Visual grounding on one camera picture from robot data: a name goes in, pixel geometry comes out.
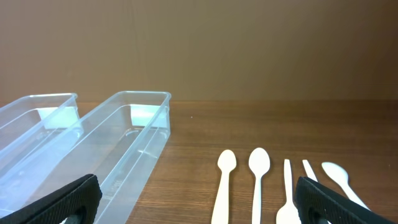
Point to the clear right plastic container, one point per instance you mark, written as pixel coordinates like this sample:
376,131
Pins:
119,141

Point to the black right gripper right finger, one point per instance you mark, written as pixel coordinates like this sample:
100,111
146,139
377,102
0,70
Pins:
319,204

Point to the cream yellow plastic spoon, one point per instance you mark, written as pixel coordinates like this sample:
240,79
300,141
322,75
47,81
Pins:
226,163

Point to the clear plastic container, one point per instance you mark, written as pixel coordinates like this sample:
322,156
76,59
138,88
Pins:
119,141
30,122

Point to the white spoon bowl toward robot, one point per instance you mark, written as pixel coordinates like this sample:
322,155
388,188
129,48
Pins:
288,213

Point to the white short plastic spoon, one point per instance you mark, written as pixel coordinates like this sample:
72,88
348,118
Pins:
341,177

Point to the clear left plastic container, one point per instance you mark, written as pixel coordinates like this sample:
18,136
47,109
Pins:
30,122

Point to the white slim plastic spoon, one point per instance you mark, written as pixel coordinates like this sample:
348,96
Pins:
308,170

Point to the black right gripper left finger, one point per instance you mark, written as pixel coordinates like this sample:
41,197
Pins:
76,202

